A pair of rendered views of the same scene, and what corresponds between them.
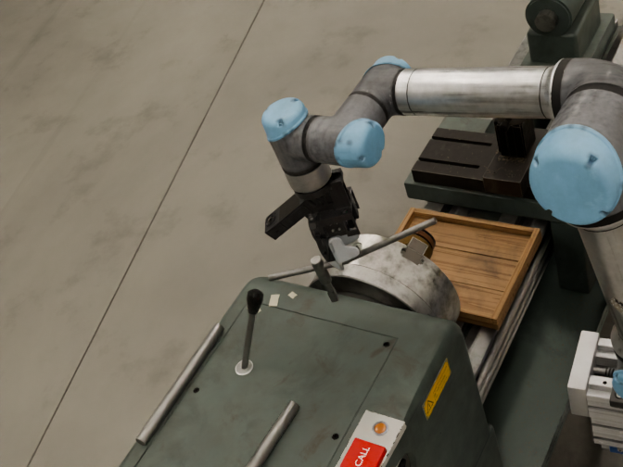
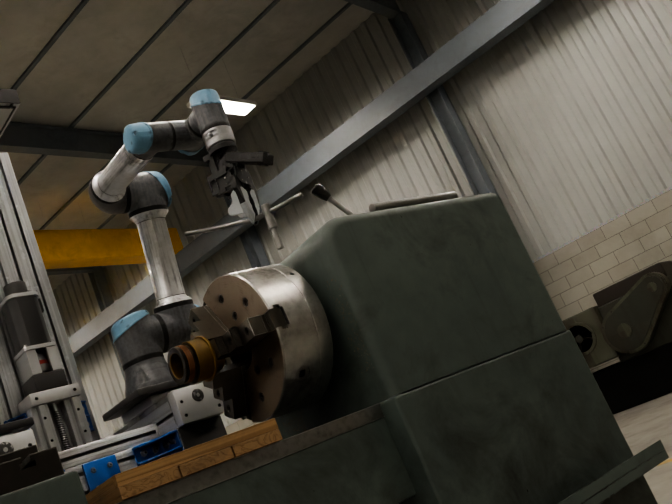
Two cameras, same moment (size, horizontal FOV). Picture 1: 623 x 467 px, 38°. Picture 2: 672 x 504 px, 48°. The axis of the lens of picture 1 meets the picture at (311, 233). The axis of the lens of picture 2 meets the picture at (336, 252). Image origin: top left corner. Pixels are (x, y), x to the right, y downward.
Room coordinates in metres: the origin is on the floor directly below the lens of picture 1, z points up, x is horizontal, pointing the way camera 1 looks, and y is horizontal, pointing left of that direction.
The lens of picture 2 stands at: (2.91, 0.26, 0.79)
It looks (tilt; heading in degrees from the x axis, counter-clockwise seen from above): 14 degrees up; 184
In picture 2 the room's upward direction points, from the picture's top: 23 degrees counter-clockwise
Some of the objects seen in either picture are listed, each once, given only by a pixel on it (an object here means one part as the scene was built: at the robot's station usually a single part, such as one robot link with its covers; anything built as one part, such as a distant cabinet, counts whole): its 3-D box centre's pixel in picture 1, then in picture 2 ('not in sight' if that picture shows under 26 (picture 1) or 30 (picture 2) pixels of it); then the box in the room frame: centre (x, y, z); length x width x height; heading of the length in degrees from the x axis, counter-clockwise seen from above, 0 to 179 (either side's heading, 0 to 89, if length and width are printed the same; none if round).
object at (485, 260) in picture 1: (451, 264); (164, 479); (1.55, -0.30, 0.89); 0.36 x 0.30 x 0.04; 45
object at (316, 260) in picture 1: (325, 280); (272, 226); (1.20, 0.01, 1.35); 0.02 x 0.02 x 0.12
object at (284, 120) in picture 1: (293, 135); (209, 114); (1.19, -0.03, 1.69); 0.09 x 0.08 x 0.11; 44
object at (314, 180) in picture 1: (308, 170); (219, 140); (1.20, -0.03, 1.61); 0.08 x 0.08 x 0.05
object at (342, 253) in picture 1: (343, 254); (247, 210); (1.17, -0.04, 1.43); 0.06 x 0.03 x 0.09; 74
